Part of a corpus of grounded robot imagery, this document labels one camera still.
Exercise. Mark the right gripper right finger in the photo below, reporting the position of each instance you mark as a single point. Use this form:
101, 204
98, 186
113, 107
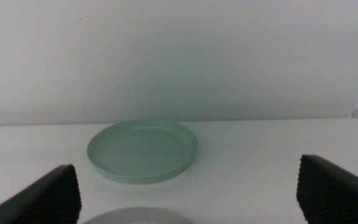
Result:
337, 199

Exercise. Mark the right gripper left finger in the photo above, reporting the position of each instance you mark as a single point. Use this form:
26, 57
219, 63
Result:
42, 202

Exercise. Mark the grey shallow bowl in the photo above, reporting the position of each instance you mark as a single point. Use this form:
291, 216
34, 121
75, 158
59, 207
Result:
137, 217

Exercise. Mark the pale green shallow bowl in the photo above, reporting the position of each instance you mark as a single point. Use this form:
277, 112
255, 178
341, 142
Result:
141, 152

